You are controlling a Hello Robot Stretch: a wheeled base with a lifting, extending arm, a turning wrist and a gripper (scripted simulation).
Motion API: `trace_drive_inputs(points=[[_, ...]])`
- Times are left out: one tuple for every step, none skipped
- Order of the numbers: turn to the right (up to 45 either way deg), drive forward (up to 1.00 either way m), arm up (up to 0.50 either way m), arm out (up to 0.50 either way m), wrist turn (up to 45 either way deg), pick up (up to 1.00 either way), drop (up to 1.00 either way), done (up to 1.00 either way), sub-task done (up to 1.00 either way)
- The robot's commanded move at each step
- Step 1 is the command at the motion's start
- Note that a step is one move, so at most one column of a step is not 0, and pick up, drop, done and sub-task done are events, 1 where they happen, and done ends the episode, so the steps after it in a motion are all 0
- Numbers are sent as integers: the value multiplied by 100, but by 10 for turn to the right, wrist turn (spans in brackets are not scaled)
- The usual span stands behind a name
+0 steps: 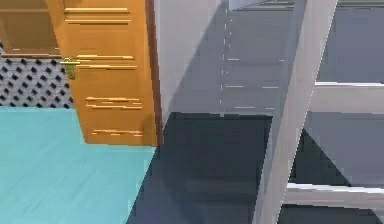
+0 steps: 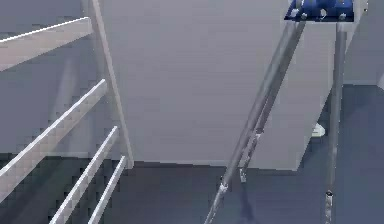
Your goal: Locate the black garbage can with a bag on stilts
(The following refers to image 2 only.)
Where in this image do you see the tall white cabinet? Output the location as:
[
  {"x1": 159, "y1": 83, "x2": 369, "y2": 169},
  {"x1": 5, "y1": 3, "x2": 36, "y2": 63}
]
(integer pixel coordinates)
[{"x1": 98, "y1": 0, "x2": 369, "y2": 172}]

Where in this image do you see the white open shelf unit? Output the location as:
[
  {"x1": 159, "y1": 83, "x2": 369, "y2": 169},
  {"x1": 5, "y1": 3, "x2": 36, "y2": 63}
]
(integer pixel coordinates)
[{"x1": 0, "y1": 0, "x2": 135, "y2": 224}]

